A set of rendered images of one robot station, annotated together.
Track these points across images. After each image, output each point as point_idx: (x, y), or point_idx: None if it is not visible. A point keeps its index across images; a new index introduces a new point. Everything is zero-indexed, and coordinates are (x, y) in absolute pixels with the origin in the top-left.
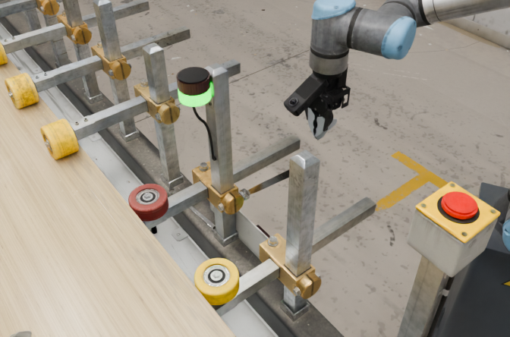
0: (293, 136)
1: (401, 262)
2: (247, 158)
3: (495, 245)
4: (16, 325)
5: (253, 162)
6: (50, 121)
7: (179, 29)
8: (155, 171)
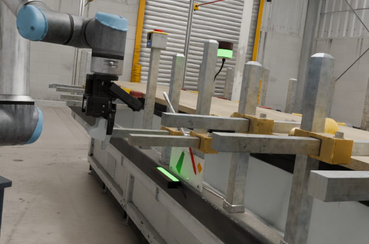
0: (132, 134)
1: None
2: (176, 137)
3: (0, 178)
4: None
5: (173, 136)
6: (352, 156)
7: (229, 134)
8: (250, 218)
